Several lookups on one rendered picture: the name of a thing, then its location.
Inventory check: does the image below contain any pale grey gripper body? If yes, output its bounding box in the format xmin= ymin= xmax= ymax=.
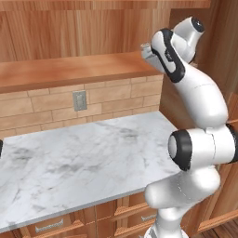
xmin=139 ymin=42 xmax=170 ymax=75

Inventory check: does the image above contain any tall wooden cabinet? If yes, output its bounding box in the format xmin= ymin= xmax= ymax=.
xmin=158 ymin=0 xmax=238 ymax=234

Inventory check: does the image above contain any wooden base cabinet panel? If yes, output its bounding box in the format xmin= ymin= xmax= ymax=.
xmin=83 ymin=199 xmax=118 ymax=238

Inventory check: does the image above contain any wooden wall cabinet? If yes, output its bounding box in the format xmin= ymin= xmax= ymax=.
xmin=0 ymin=0 xmax=212 ymax=95

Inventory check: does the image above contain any grey wall outlet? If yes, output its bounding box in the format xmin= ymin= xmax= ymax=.
xmin=72 ymin=89 xmax=88 ymax=112

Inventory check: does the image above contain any wooden drawer front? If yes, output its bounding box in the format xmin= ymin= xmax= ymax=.
xmin=113 ymin=209 xmax=159 ymax=238
xmin=20 ymin=213 xmax=86 ymax=238
xmin=111 ymin=191 xmax=153 ymax=221

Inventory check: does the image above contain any silver drawer handle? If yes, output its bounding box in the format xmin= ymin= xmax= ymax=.
xmin=34 ymin=218 xmax=65 ymax=233
xmin=140 ymin=213 xmax=157 ymax=223

